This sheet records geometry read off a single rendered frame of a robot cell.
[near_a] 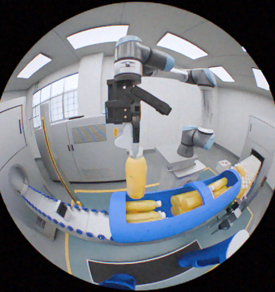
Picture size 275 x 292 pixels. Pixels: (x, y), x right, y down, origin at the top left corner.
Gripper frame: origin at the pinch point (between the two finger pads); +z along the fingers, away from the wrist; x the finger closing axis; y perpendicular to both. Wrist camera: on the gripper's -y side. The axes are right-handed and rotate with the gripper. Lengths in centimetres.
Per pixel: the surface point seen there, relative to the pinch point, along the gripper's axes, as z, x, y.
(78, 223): 51, 8, 41
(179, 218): 23.3, 14.1, -15.5
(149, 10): -196, -54, -23
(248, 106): -116, -124, -495
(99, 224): 51, 5, 24
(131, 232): 25.0, 16.0, 3.1
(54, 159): 18, -25, 63
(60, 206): 36, 5, 48
